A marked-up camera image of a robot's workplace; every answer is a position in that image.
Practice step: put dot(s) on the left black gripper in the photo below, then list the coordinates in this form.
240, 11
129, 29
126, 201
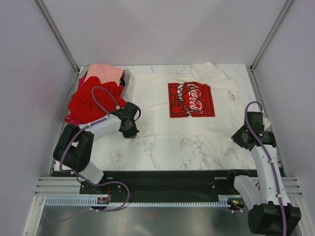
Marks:
133, 133

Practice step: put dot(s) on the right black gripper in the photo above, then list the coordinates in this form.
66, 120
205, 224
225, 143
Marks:
236, 137

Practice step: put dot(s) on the white Coca-Cola t-shirt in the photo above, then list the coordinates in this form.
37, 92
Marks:
203, 104

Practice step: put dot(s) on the grey plastic bin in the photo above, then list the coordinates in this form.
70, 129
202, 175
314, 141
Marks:
86, 101

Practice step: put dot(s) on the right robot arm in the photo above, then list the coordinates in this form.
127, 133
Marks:
271, 212

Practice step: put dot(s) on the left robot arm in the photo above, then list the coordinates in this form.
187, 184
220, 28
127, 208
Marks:
74, 147

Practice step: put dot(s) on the red t-shirt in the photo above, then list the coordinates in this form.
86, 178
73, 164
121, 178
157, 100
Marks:
96, 100

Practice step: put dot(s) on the pink t-shirt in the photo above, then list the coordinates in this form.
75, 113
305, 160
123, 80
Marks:
105, 73

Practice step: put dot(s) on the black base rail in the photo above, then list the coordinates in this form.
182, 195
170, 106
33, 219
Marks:
167, 186

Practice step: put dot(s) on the white slotted cable duct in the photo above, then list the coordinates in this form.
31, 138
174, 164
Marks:
59, 201

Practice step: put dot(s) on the right aluminium frame post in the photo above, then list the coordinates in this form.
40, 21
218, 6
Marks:
275, 26

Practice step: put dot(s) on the aluminium frame post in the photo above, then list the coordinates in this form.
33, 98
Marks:
56, 33
275, 26

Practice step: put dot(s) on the left aluminium frame post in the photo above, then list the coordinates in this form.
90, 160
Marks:
56, 33

